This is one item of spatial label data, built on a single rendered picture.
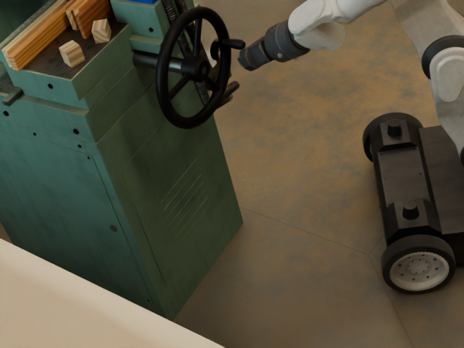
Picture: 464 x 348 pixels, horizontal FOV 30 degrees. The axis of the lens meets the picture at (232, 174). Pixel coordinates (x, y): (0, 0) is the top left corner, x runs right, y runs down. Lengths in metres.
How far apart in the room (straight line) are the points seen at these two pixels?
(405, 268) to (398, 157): 0.37
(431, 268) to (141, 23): 1.04
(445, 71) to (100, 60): 0.84
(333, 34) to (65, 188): 0.85
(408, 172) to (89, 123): 0.99
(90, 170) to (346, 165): 1.03
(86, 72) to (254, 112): 1.28
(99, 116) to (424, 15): 0.82
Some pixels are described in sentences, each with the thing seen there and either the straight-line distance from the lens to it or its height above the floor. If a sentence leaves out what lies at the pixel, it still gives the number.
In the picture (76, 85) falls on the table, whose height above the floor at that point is 0.88.
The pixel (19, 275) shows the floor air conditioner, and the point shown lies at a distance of 0.23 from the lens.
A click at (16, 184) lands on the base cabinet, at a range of 2.49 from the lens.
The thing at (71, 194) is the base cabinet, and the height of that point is 0.49.
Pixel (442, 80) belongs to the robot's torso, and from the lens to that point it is 2.24.
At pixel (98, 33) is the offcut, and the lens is 2.07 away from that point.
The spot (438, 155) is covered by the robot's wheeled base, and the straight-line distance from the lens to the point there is 2.66.
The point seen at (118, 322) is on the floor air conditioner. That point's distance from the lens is 0.21.
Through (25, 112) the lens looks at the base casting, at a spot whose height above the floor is 0.76.
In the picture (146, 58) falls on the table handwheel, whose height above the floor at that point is 0.82.
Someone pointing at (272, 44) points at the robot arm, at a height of 0.86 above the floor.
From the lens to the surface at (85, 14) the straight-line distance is 2.10.
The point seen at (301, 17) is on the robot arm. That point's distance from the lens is 1.90.
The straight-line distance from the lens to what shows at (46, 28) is 2.13.
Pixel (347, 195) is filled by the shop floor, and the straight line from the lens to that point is 2.80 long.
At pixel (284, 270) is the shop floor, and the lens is 2.62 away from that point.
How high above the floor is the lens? 1.96
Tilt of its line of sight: 41 degrees down
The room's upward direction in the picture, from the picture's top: 15 degrees counter-clockwise
